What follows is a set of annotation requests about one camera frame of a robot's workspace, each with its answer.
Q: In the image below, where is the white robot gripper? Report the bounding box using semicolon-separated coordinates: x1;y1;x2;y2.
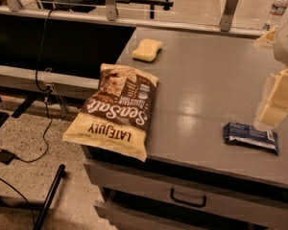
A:
253;9;288;131

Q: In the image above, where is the blue rxbar blueberry wrapper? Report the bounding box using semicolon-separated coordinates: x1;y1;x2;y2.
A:
223;122;280;154

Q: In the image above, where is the yellow sponge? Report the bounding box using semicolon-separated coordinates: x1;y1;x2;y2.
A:
132;38;163;62

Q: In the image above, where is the clear plastic water bottle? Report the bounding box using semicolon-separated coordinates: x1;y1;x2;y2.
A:
263;0;288;31

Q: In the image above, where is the grey metal railing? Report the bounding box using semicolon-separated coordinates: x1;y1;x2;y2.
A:
0;0;262;38

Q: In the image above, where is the Late July sea salt chips bag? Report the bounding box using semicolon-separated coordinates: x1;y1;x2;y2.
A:
62;63;158;161

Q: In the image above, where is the black chair leg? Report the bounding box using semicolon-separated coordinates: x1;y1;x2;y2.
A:
33;164;66;230

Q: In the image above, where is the black power adapter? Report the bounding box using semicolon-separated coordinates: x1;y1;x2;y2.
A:
0;149;15;165

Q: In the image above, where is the grey drawer with black handle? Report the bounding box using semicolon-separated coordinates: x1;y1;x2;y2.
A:
84;156;288;230

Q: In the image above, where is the black power cable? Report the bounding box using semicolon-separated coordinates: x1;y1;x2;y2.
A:
0;9;55;228

